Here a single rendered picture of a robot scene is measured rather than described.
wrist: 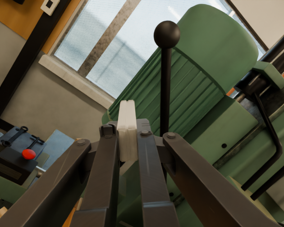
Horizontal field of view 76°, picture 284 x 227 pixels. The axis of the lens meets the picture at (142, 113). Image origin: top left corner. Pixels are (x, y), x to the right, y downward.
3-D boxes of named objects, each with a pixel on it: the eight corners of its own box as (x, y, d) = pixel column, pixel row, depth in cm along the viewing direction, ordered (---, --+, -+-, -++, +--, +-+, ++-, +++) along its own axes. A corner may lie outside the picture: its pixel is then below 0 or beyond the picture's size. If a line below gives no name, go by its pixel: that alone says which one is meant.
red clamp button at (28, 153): (25, 148, 45) (27, 146, 44) (36, 155, 46) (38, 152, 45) (18, 156, 42) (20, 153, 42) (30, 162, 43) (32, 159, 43)
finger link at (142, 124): (137, 148, 12) (181, 145, 12) (135, 118, 17) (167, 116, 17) (139, 167, 13) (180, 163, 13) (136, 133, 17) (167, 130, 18)
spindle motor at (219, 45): (104, 106, 51) (181, 8, 43) (152, 139, 56) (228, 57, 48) (93, 137, 34) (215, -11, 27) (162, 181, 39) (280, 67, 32)
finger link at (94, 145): (118, 169, 13) (75, 172, 13) (121, 134, 17) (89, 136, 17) (116, 151, 12) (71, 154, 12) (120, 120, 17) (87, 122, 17)
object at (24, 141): (8, 134, 52) (17, 120, 50) (44, 154, 55) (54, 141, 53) (-28, 163, 39) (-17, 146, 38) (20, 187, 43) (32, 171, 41)
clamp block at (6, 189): (-6, 151, 55) (8, 130, 53) (36, 173, 59) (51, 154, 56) (-50, 188, 41) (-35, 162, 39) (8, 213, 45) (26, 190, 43)
